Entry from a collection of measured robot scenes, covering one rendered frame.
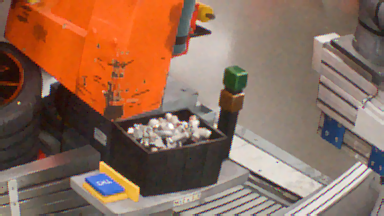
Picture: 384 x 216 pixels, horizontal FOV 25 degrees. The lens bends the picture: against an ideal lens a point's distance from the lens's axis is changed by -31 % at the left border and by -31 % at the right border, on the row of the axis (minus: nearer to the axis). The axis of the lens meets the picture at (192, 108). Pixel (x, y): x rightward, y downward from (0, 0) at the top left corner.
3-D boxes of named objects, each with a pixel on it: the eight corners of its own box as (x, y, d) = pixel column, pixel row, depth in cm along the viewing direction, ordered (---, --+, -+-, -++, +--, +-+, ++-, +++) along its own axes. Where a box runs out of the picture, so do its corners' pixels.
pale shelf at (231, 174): (193, 152, 267) (196, 140, 266) (247, 181, 257) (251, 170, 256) (69, 186, 237) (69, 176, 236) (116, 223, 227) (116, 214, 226)
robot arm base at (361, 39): (394, 61, 246) (395, 33, 242) (378, 68, 235) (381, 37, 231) (363, 38, 254) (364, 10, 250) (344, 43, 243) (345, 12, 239)
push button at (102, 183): (103, 180, 238) (103, 172, 237) (124, 195, 234) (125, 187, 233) (84, 184, 233) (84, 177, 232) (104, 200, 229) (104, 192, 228)
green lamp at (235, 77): (233, 80, 255) (236, 64, 253) (247, 88, 253) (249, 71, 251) (220, 84, 252) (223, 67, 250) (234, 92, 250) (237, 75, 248)
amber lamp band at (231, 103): (229, 102, 257) (232, 85, 255) (243, 110, 255) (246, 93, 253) (216, 106, 254) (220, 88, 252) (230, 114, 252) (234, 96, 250)
